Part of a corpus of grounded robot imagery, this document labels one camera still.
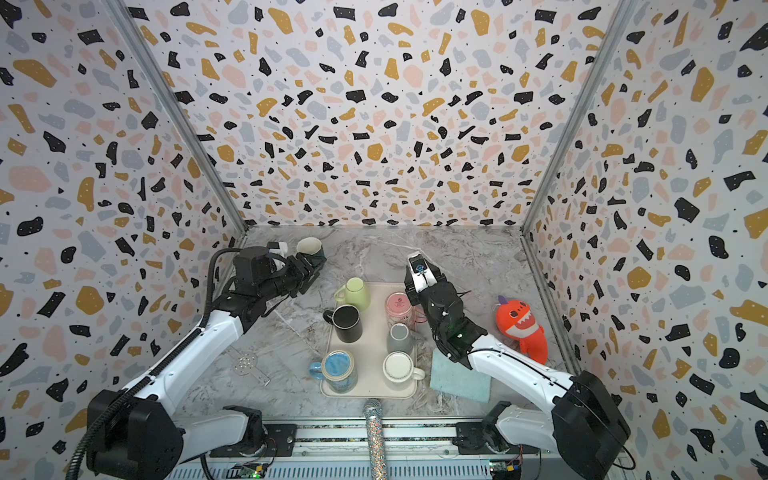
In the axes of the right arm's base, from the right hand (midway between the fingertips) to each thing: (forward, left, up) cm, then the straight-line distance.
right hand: (415, 259), depth 76 cm
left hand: (0, +24, -1) cm, 24 cm away
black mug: (-8, +19, -19) cm, 28 cm away
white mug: (-20, +4, -20) cm, 29 cm away
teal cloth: (-21, -12, -27) cm, 36 cm away
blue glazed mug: (-22, +19, -17) cm, 34 cm away
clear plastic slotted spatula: (-18, +48, -27) cm, 58 cm away
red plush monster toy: (-6, -30, -21) cm, 37 cm away
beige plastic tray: (-13, +12, -29) cm, 34 cm away
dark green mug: (+20, +35, -20) cm, 45 cm away
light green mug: (+1, +18, -18) cm, 25 cm away
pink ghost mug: (-5, +4, -17) cm, 18 cm away
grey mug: (-13, +4, -18) cm, 23 cm away
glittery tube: (-39, +8, -24) cm, 46 cm away
